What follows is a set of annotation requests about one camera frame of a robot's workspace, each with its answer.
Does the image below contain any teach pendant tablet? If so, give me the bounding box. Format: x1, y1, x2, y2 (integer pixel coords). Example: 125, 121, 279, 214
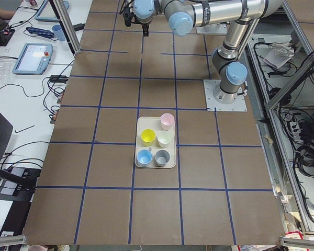
35, 0, 58, 22
12, 43, 53, 75

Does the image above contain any light blue cup on tray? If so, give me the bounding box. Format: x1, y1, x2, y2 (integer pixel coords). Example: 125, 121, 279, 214
136, 149, 153, 167

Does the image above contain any pink plastic cup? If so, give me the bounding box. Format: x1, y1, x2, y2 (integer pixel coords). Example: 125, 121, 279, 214
160, 113, 175, 130

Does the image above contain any yellow plastic cup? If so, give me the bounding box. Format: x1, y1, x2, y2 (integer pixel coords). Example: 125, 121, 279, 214
141, 129, 156, 146

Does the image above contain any cream rectangular tray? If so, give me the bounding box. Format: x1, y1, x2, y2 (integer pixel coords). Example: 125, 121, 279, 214
134, 117, 177, 168

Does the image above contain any teach pendant tablet near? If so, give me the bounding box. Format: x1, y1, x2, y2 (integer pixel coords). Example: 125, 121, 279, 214
12, 43, 53, 75

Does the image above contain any teach pendant tablet far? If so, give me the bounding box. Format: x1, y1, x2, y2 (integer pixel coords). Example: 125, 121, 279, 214
35, 0, 58, 22

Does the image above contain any pale green plastic cup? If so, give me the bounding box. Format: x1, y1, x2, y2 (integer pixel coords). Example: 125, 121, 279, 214
157, 131, 172, 148

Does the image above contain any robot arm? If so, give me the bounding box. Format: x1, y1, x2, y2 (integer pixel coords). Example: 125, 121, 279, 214
119, 0, 282, 105

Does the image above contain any black power adapter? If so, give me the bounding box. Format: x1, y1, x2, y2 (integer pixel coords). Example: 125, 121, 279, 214
49, 75, 69, 83

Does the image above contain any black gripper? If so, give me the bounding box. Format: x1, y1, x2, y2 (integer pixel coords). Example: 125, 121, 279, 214
119, 0, 149, 36

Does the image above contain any aluminium frame post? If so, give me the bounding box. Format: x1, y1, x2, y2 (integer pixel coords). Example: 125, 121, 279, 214
49, 0, 81, 55

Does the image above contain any blue cup on desk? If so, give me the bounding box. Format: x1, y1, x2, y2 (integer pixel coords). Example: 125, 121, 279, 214
52, 25, 65, 41

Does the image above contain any grey plastic cup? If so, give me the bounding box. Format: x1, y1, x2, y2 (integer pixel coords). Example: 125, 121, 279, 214
155, 150, 170, 167

